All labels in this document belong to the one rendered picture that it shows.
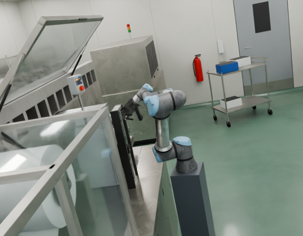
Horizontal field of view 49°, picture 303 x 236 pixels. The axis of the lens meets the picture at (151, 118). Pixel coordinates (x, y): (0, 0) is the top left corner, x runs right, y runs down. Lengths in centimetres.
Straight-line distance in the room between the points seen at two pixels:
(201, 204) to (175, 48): 490
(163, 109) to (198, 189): 66
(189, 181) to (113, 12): 518
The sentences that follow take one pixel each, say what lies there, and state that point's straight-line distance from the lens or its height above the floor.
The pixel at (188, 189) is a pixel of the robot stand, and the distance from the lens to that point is 230.
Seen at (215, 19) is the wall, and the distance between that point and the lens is 687.
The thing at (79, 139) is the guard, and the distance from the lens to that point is 111.
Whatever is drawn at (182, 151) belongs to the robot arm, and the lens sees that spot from 221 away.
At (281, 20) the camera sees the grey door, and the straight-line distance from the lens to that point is 710.
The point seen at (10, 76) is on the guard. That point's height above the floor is 180.
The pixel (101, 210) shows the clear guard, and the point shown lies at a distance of 126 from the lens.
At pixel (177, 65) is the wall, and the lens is 692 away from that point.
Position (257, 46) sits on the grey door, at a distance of 703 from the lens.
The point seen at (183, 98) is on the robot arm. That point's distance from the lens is 195.
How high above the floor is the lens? 192
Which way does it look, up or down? 16 degrees down
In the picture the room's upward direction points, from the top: 12 degrees counter-clockwise
